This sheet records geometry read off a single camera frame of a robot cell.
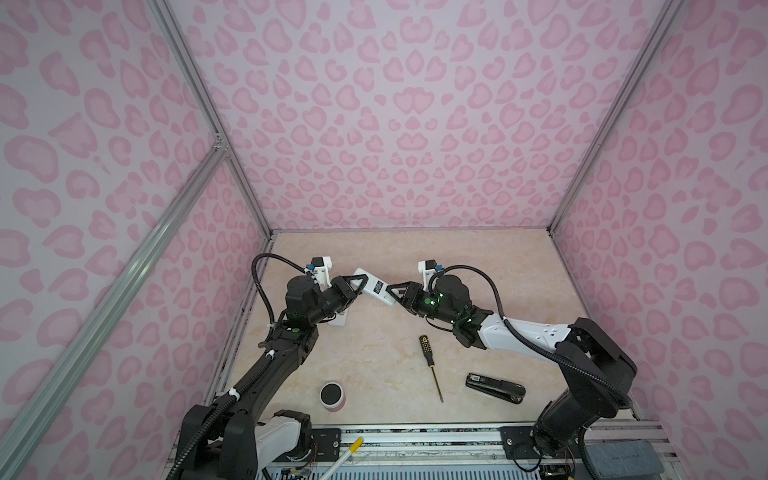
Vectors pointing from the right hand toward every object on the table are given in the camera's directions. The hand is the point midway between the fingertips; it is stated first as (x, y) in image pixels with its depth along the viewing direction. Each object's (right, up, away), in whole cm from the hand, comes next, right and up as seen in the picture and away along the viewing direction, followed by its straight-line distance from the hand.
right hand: (389, 290), depth 78 cm
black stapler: (+29, -26, 0) cm, 39 cm away
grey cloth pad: (+52, -38, -9) cm, 65 cm away
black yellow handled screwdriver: (+10, -16, +10) cm, 22 cm away
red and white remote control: (-4, +1, 0) cm, 4 cm away
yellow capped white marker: (-8, -38, -5) cm, 39 cm away
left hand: (-5, +4, -2) cm, 7 cm away
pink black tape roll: (-15, -27, -1) cm, 31 cm away
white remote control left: (-16, -11, +17) cm, 26 cm away
